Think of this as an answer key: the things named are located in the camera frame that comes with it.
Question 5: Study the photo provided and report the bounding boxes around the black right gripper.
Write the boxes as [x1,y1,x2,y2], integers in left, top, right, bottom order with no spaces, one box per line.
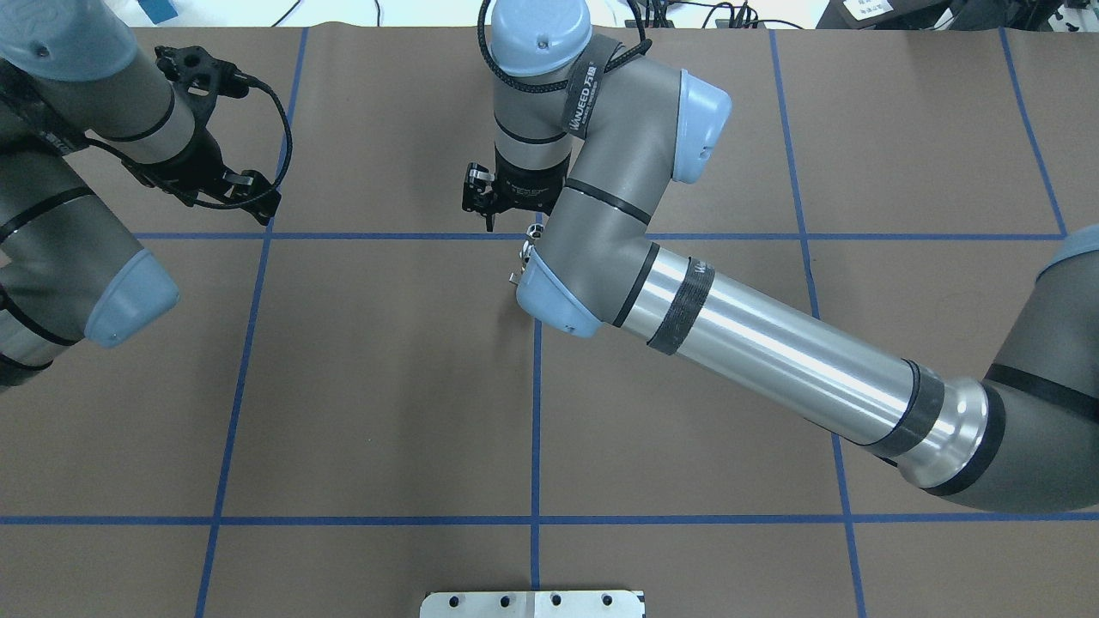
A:
[462,161,567,233]

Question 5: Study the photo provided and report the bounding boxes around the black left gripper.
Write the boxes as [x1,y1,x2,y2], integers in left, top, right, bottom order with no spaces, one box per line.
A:
[124,45,282,227]

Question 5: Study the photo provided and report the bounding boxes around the white brass PPR valve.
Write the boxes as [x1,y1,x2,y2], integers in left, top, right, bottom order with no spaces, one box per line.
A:
[507,242,535,287]

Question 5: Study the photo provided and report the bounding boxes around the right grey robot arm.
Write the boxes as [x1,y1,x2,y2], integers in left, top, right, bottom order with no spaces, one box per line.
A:
[464,1,1096,512]

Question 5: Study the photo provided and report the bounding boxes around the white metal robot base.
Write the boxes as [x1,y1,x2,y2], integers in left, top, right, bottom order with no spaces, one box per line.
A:
[419,591,647,617]

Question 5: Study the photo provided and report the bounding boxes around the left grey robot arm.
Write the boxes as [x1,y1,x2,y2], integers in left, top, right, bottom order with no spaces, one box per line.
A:
[1,1,290,391]

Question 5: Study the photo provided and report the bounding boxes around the blue box in background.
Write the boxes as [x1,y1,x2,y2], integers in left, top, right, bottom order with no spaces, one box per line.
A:
[137,0,179,25]

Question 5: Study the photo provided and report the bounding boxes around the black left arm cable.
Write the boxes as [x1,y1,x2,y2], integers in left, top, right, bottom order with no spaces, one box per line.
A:
[82,73,293,211]

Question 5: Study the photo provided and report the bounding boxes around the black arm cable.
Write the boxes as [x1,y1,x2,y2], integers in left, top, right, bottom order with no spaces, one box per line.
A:
[82,73,293,211]
[477,0,653,95]

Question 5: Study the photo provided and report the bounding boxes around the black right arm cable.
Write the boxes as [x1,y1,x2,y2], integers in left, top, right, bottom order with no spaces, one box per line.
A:
[477,0,653,95]

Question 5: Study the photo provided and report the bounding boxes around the black background cables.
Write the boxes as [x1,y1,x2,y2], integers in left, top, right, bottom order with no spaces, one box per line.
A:
[270,0,817,30]

